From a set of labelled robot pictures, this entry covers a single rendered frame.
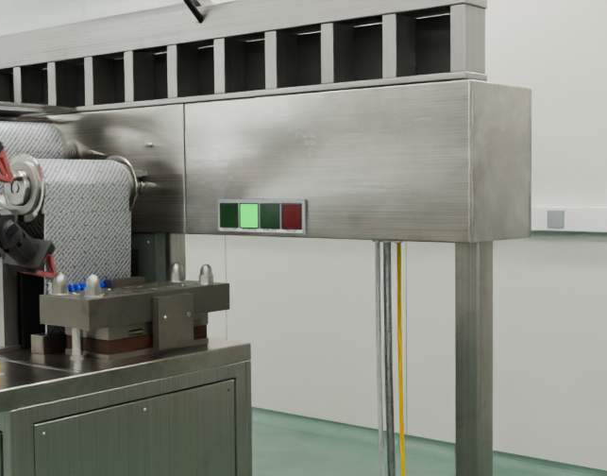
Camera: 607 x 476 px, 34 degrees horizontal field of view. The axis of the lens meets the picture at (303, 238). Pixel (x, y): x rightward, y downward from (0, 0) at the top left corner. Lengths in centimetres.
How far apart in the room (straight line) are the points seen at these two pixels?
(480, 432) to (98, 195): 97
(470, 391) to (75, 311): 81
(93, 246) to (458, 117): 87
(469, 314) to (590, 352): 231
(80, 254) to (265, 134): 48
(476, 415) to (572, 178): 235
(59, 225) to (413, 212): 77
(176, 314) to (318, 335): 299
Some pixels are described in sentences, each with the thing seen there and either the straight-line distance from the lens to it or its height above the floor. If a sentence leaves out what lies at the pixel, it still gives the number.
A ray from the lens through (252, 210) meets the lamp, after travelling 214.
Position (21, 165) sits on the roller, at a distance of 220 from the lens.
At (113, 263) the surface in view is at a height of 108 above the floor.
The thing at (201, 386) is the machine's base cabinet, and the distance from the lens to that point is 214.
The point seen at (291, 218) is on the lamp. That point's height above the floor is 118.
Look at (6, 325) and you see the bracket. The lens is 222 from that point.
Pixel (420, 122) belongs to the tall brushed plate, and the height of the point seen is 137.
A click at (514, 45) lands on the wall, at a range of 445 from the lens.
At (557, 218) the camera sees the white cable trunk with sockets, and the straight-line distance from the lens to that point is 426.
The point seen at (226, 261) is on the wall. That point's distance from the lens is 545.
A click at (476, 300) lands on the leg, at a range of 202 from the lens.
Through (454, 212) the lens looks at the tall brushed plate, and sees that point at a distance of 185.
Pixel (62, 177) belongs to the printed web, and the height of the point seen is 127.
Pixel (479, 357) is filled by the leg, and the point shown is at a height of 90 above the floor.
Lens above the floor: 125
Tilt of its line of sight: 3 degrees down
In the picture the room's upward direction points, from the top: 1 degrees counter-clockwise
